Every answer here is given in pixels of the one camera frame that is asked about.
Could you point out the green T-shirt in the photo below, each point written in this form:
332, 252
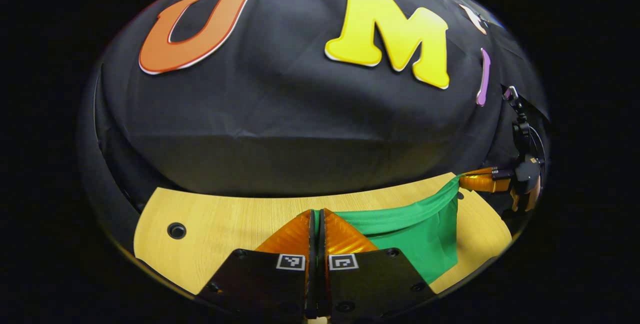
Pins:
425, 244

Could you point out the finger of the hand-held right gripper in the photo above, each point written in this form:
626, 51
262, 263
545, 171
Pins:
482, 184
480, 170

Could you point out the black backdrop cloth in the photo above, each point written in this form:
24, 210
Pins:
280, 129

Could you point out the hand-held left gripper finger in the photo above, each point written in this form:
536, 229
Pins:
321, 244
312, 244

